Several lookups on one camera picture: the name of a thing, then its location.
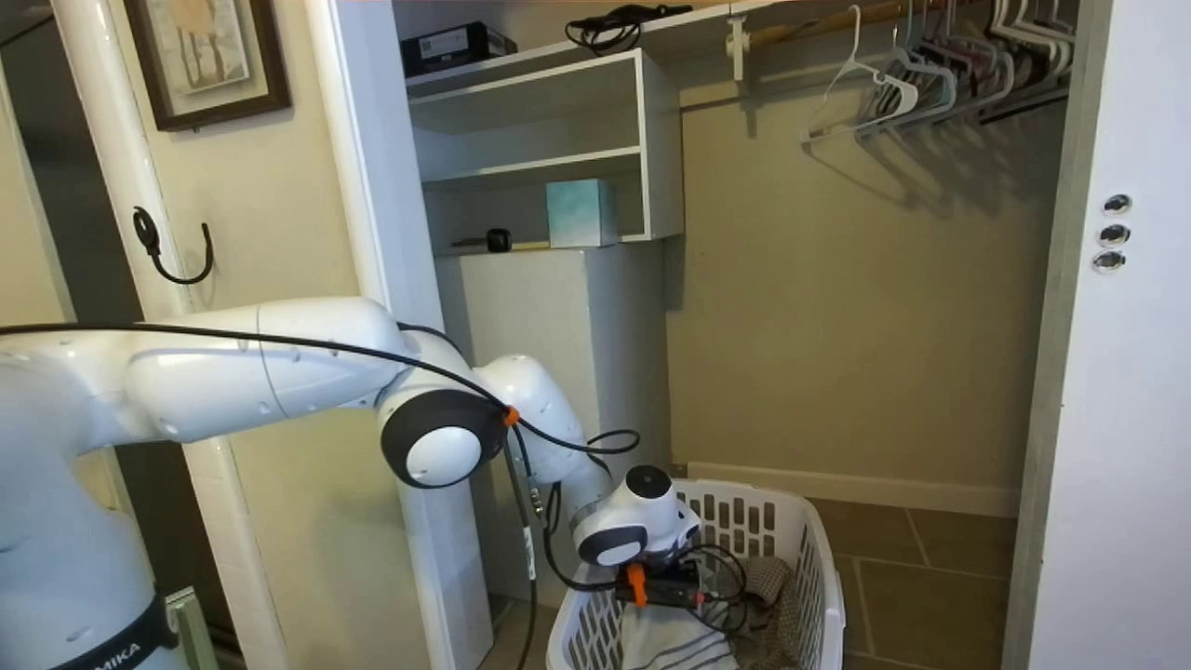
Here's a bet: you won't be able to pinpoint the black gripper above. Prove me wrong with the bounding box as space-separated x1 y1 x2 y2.
614 561 726 612

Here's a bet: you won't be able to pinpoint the white plastic laundry basket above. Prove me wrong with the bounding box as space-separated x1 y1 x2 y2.
548 480 843 670

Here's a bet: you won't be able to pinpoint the white blue striped towel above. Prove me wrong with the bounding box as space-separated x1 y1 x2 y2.
617 607 740 670

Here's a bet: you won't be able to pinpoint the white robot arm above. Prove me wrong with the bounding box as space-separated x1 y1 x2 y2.
0 296 699 670

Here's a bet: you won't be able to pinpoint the grey checkered cloth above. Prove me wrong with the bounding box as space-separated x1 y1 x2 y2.
729 557 816 670

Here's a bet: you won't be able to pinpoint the white closet cabinet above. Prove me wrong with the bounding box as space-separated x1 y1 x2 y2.
431 243 681 612

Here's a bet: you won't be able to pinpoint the small black object on cabinet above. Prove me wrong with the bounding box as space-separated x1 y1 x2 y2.
485 228 514 254

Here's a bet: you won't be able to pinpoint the white right closet door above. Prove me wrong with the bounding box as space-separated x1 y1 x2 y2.
1002 0 1191 670

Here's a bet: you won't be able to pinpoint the white closet shelf unit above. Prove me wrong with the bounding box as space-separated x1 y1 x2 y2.
409 48 681 246

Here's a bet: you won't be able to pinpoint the wooden closet rod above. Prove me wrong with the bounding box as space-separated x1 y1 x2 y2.
726 0 906 57

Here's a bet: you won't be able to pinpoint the black box on shelf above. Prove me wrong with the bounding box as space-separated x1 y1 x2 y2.
400 21 516 76

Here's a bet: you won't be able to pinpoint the white plastic hangers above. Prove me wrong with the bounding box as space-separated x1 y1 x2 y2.
801 0 1073 186

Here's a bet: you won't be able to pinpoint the black cables on shelf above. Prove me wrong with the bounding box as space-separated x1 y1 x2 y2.
563 0 694 57

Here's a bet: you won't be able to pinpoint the black wall hook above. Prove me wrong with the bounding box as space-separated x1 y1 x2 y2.
128 200 218 289

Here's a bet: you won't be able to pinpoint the framed picture on wall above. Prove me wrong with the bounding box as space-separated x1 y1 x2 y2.
123 0 291 129

